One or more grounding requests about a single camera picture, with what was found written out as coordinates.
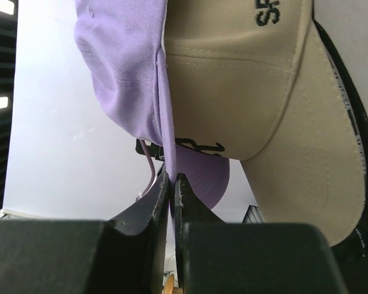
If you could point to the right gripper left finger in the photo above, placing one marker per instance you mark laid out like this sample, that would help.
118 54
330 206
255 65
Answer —
121 255

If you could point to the purple LA cap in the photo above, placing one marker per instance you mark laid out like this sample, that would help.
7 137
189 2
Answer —
122 44

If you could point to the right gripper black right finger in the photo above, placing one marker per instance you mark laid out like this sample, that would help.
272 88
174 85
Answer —
215 257

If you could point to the beige R cap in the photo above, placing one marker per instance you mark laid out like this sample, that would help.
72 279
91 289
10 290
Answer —
256 78

